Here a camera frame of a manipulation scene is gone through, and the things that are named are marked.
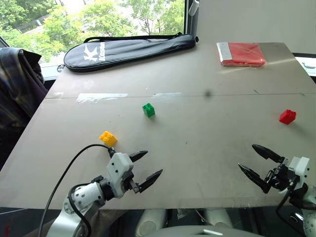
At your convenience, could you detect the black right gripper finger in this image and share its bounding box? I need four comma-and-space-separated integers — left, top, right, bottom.
237, 162, 272, 195
251, 144, 285, 164

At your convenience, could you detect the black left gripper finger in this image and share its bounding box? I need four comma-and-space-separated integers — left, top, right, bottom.
129, 150, 149, 163
137, 168, 164, 195

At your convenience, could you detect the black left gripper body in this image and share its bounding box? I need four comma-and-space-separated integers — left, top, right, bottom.
123, 172, 141, 195

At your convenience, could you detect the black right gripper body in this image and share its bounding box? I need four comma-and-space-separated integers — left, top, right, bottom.
264, 159, 297, 193

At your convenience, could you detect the yellow toy brick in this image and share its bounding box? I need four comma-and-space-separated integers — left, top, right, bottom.
98, 130, 119, 147

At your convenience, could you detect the white cylinder under table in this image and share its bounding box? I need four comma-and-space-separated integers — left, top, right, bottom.
205, 209, 233, 229
135, 209, 166, 237

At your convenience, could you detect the red toy brick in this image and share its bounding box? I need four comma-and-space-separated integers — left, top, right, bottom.
278, 109, 297, 126

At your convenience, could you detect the green toy brick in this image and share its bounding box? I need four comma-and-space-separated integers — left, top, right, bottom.
142, 102, 157, 119

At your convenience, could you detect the grey rounded robot body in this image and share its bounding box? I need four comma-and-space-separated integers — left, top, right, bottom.
152, 224, 265, 237

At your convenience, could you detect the white side table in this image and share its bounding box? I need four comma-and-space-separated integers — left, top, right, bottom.
294, 56, 316, 78

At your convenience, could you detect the red packaged cloth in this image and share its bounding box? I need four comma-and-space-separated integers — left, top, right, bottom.
216, 41, 268, 69

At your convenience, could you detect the black racket bag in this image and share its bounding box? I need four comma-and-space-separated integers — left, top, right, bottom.
57, 32, 199, 74

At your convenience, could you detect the dark patterned jacket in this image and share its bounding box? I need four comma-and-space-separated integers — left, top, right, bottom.
0, 46, 49, 171

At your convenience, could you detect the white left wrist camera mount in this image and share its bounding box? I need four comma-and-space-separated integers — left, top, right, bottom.
106, 152, 135, 199

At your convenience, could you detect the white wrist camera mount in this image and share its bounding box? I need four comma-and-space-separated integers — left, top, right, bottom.
106, 152, 135, 199
287, 156, 311, 192

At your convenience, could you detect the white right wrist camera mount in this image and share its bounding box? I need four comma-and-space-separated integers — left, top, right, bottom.
287, 156, 311, 192

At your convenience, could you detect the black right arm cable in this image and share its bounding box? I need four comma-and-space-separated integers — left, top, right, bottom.
275, 187, 305, 237

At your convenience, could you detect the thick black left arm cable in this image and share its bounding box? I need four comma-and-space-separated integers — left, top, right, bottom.
68, 186, 92, 237

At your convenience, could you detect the grey window frame post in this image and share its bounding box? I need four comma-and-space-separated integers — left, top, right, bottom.
184, 0, 200, 43

